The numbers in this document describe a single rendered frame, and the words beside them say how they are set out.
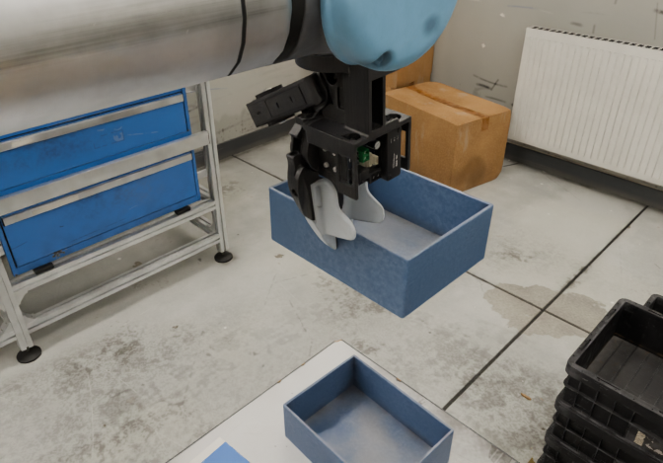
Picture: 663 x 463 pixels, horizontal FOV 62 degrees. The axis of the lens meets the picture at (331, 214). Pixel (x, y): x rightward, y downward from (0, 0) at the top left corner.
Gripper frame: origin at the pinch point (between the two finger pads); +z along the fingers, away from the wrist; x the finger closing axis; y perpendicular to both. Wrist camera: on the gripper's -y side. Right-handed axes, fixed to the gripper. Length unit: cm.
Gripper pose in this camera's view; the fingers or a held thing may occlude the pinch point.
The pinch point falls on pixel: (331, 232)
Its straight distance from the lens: 57.3
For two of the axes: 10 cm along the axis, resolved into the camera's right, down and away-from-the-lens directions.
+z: 0.5, 8.3, 5.6
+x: 7.2, -4.2, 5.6
